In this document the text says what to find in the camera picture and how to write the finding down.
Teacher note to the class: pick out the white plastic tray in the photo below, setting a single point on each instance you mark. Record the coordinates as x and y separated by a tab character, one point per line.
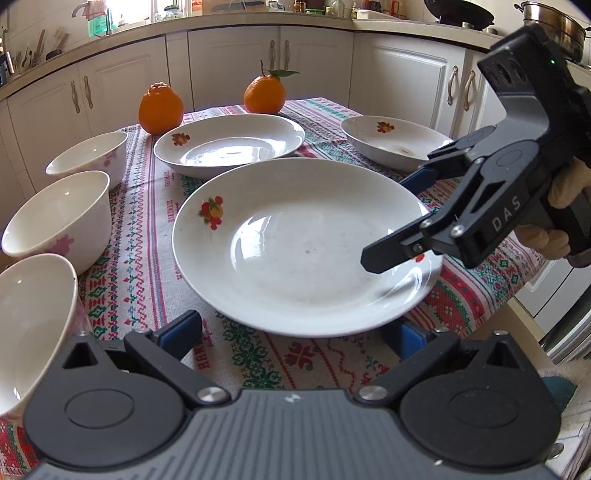
371	14

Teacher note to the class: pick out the white pink-flower bowl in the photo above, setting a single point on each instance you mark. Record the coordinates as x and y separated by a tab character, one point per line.
55	217
87	157
32	332

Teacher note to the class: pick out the beige kitchen countertop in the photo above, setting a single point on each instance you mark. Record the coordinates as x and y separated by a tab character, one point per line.
221	21

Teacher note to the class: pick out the steel cooking pot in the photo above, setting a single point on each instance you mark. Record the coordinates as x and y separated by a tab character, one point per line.
551	25

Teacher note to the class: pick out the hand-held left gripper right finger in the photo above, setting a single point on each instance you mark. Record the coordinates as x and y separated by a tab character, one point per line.
411	340

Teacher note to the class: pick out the white fluffy cloth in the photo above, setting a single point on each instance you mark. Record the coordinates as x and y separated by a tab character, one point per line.
575	415

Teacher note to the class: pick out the patterned red green tablecloth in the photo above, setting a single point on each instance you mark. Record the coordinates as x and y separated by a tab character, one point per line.
138	258

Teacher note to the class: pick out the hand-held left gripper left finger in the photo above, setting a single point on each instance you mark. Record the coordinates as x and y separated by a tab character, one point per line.
182	331

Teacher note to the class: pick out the orange without leaf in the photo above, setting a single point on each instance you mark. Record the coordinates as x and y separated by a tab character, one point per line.
160	110

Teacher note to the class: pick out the metal sink faucet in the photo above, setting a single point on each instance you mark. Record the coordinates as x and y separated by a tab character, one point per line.
81	7

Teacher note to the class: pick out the kitchen utensil rack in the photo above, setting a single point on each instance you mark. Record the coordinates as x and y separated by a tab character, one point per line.
39	48

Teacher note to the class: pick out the white fruit-print plate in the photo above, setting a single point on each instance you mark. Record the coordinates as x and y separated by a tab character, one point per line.
221	134
401	136
286	258

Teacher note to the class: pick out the black wok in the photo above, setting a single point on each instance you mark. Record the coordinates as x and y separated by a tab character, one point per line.
459	11

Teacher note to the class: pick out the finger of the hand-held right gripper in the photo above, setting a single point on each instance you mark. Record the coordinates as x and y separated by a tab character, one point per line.
383	256
422	179

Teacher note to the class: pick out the orange with green leaf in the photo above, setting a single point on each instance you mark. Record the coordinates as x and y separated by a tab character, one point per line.
263	94

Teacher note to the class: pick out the person's right hand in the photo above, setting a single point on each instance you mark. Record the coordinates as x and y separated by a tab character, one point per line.
572	182

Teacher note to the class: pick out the green dish soap bottle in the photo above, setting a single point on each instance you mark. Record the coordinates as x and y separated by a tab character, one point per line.
101	21

